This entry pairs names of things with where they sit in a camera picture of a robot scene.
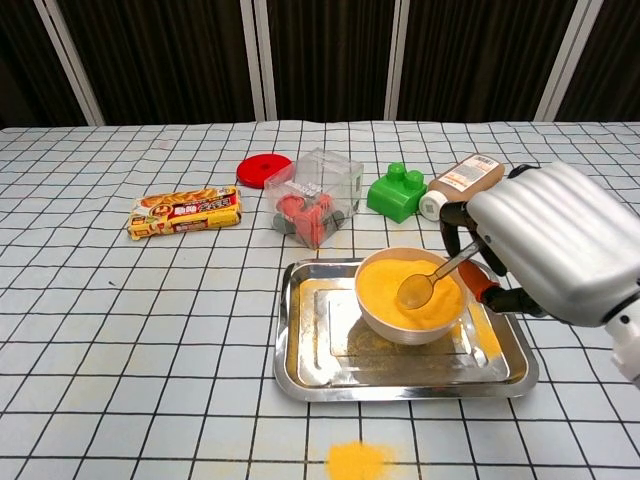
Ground white black checkered tablecloth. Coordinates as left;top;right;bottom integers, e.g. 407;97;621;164
0;118;640;480

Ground bowl of yellow powder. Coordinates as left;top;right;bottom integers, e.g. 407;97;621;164
354;246;469;348

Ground dark folding screen white frames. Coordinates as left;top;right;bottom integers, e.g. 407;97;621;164
0;0;640;130

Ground brown sauce bottle white cap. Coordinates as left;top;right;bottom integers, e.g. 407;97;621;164
418;153;506;221

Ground clear box with red toy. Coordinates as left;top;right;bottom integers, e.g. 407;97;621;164
263;147;365;250

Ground green toy brick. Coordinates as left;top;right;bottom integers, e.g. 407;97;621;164
366;162;429;225

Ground yellow red snack package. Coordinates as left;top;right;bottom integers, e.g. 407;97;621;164
126;185;244;240

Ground red round lid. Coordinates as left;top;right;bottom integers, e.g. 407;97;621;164
235;153;294;190

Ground silver spoon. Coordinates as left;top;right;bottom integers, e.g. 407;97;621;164
395;240;481;310

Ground rectangular steel tray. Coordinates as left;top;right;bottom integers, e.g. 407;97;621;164
272;256;540;403

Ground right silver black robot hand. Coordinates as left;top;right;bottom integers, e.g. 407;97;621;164
438;162;640;329

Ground spilled yellow powder pile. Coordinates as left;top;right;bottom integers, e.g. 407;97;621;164
324;439;399;480

